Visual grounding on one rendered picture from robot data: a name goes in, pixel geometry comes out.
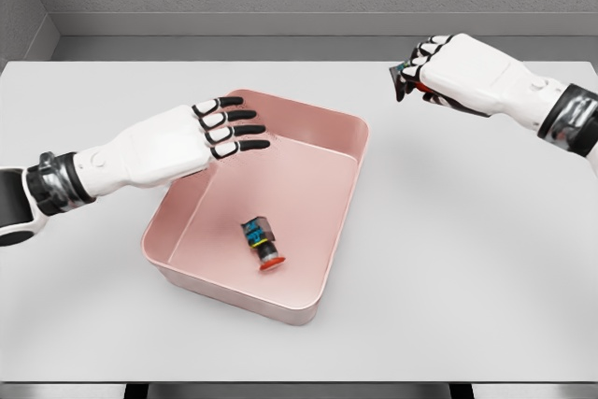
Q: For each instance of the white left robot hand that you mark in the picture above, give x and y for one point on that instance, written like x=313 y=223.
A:
x=163 y=146

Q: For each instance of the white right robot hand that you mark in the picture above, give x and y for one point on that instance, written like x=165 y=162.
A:
x=462 y=74

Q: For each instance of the industrial switch with red button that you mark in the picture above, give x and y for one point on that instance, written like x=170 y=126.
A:
x=261 y=241
x=401 y=75

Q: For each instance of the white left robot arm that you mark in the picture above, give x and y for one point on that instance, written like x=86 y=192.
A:
x=61 y=179

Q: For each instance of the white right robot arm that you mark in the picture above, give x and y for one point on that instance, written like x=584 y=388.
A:
x=558 y=111

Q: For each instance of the pink rectangular basket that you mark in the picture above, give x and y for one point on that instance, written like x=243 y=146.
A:
x=261 y=203

